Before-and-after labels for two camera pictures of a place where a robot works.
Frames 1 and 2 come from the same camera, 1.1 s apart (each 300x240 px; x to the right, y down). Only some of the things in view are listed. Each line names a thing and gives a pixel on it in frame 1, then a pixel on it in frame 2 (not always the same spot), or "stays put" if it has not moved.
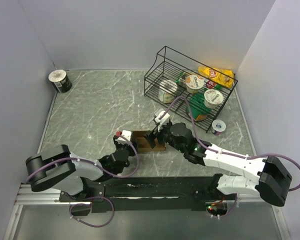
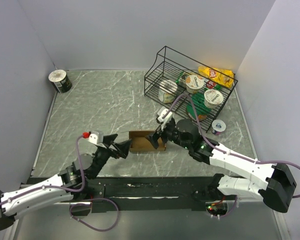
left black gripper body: (132, 150) -> (101, 155)
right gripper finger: (162, 137) stays put
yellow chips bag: (223, 77) stays put
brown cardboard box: (143, 144) stays put
